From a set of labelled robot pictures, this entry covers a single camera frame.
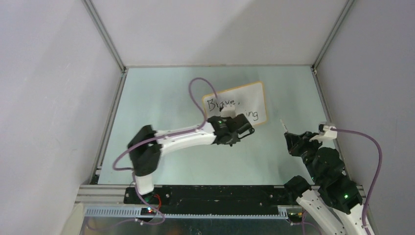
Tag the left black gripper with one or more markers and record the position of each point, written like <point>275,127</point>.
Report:
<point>235,139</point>

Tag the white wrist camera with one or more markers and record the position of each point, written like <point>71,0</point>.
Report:
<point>326,132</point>
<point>228,111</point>

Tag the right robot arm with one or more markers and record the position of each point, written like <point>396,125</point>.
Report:
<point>337,206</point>

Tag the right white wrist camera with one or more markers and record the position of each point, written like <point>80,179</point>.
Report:
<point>326,132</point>

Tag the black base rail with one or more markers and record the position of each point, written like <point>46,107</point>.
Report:
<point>222,200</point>

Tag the yellow framed whiteboard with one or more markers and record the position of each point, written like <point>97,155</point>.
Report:
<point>247,99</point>

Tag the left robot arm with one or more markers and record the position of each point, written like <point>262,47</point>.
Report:
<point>148,145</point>

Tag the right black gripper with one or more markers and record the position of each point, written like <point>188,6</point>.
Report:
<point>294,142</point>

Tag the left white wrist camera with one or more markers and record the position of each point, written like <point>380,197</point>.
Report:
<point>228,111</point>

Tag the white perforated cable tray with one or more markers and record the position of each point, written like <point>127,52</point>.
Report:
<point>143,212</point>

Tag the silver whiteboard marker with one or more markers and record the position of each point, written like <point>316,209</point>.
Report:
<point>284,126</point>

